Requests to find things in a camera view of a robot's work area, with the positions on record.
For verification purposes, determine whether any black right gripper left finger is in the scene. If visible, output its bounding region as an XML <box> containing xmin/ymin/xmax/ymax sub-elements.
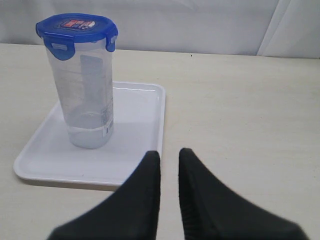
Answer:
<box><xmin>48</xmin><ymin>150</ymin><xmax>161</xmax><ymax>240</ymax></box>

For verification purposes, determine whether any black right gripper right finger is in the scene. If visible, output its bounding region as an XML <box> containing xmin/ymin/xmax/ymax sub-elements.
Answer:
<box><xmin>178</xmin><ymin>148</ymin><xmax>308</xmax><ymax>240</ymax></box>

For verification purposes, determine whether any clear plastic tall container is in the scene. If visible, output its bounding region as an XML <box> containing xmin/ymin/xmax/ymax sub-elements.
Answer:
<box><xmin>44</xmin><ymin>41</ymin><xmax>115</xmax><ymax>150</ymax></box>

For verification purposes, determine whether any blue plastic container lid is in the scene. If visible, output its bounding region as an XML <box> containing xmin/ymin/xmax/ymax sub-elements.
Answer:
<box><xmin>35</xmin><ymin>13</ymin><xmax>119</xmax><ymax>61</ymax></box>

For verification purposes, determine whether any white rectangular plastic tray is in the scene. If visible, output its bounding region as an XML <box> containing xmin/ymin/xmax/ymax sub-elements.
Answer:
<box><xmin>13</xmin><ymin>81</ymin><xmax>166</xmax><ymax>188</ymax></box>

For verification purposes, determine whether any white backdrop curtain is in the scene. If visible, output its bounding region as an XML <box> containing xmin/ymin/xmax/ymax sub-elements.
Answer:
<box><xmin>0</xmin><ymin>0</ymin><xmax>320</xmax><ymax>59</ymax></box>

